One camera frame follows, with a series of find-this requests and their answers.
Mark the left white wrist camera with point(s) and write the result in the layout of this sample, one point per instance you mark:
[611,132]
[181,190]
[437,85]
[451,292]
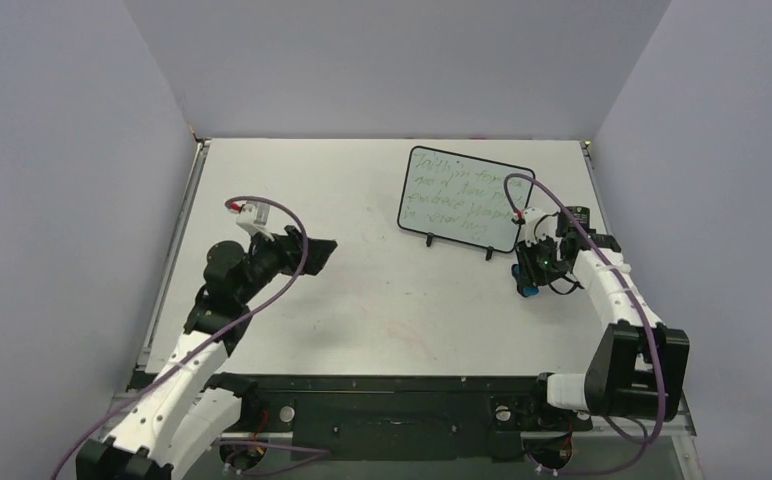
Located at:
[252,217]

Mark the black framed whiteboard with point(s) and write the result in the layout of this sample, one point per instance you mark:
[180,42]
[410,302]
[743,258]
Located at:
[463,198]

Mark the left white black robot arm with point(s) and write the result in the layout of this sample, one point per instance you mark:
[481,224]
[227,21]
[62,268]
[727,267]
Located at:
[173,420]

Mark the wire display stand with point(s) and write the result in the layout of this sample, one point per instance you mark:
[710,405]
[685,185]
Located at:
[432,239]

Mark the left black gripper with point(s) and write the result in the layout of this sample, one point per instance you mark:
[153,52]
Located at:
[290,248]

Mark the blue heart eraser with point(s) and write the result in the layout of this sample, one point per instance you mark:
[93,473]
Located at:
[525,286]

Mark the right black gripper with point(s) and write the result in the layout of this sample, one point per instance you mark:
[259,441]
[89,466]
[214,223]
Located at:
[533,266]

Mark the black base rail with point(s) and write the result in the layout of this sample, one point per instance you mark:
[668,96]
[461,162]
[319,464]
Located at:
[400,418]

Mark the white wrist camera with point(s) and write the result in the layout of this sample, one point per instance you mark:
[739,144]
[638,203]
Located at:
[252,217]
[536,225]

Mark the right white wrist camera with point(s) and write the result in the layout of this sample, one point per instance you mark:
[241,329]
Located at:
[536,225]

